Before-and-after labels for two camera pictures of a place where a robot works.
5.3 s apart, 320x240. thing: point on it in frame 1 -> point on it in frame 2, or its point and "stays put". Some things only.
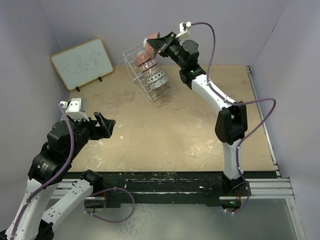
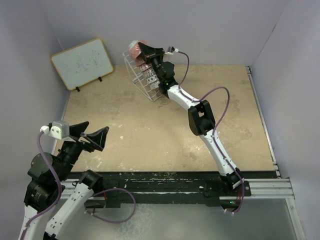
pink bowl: (144, 56) stays put
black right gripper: (162, 44) -> (150, 54)
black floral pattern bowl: (159, 82) stays put
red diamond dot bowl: (155, 76) stays put
